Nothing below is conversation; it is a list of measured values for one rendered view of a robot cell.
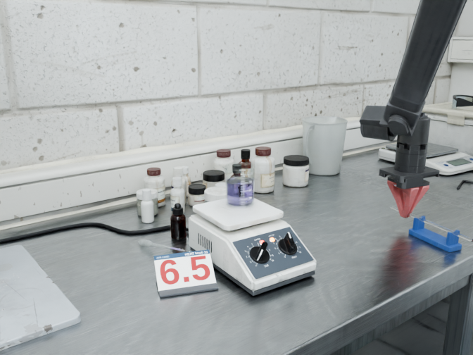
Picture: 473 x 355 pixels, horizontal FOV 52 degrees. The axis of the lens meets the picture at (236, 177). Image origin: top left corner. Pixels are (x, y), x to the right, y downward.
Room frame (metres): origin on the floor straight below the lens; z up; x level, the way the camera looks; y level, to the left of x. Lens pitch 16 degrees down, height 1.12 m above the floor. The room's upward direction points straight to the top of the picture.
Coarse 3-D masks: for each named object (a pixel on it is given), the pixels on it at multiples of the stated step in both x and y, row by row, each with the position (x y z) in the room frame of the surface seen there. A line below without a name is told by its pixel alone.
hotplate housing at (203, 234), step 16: (192, 224) 0.79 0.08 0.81; (208, 224) 0.76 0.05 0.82; (256, 224) 0.76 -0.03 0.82; (272, 224) 0.76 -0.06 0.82; (288, 224) 0.77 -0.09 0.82; (192, 240) 0.79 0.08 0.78; (208, 240) 0.74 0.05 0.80; (224, 240) 0.70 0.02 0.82; (224, 256) 0.70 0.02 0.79; (240, 256) 0.67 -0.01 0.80; (224, 272) 0.71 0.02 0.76; (240, 272) 0.66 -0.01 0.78; (288, 272) 0.68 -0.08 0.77; (304, 272) 0.69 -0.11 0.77; (256, 288) 0.64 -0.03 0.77; (272, 288) 0.66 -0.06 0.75
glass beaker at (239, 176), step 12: (228, 168) 0.82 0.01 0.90; (240, 168) 0.79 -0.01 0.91; (252, 168) 0.79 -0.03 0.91; (228, 180) 0.80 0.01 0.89; (240, 180) 0.79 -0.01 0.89; (252, 180) 0.80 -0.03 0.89; (228, 192) 0.80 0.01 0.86; (240, 192) 0.79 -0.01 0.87; (252, 192) 0.80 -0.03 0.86; (228, 204) 0.80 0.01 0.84; (240, 204) 0.79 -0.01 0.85; (252, 204) 0.80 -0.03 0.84
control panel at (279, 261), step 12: (288, 228) 0.75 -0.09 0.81; (240, 240) 0.70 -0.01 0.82; (252, 240) 0.71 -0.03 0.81; (264, 240) 0.72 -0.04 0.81; (276, 240) 0.72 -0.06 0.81; (240, 252) 0.68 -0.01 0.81; (276, 252) 0.70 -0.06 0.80; (300, 252) 0.71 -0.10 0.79; (252, 264) 0.67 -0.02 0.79; (264, 264) 0.67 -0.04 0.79; (276, 264) 0.68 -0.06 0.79; (288, 264) 0.68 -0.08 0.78; (300, 264) 0.69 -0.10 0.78; (264, 276) 0.65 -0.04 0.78
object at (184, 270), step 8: (184, 256) 0.70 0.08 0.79; (192, 256) 0.71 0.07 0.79; (200, 256) 0.71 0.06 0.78; (208, 256) 0.71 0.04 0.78; (160, 264) 0.69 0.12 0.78; (168, 264) 0.69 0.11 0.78; (176, 264) 0.69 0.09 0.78; (184, 264) 0.69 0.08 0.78; (192, 264) 0.70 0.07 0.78; (200, 264) 0.70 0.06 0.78; (208, 264) 0.70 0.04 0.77; (160, 272) 0.68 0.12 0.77; (168, 272) 0.68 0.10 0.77; (176, 272) 0.68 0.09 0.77; (184, 272) 0.68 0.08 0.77; (192, 272) 0.69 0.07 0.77; (200, 272) 0.69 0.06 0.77; (208, 272) 0.69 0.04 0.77; (160, 280) 0.67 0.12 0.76; (168, 280) 0.67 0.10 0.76; (176, 280) 0.67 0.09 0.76; (184, 280) 0.67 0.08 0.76; (192, 280) 0.68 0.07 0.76; (200, 280) 0.68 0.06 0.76
